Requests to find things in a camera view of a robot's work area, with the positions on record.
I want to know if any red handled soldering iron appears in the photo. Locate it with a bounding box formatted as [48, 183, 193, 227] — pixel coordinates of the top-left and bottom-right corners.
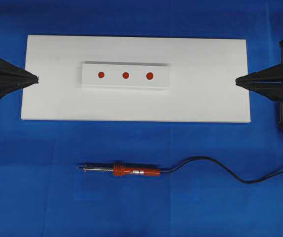
[77, 162, 161, 177]

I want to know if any large white base board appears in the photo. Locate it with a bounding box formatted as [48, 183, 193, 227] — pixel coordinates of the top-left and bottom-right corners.
[21, 35, 251, 123]

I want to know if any small white raised plate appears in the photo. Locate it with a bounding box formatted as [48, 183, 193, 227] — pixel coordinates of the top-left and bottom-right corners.
[81, 62, 171, 90]

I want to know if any black soldering iron cable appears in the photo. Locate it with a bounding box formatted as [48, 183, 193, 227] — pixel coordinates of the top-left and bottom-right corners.
[159, 156, 283, 184]

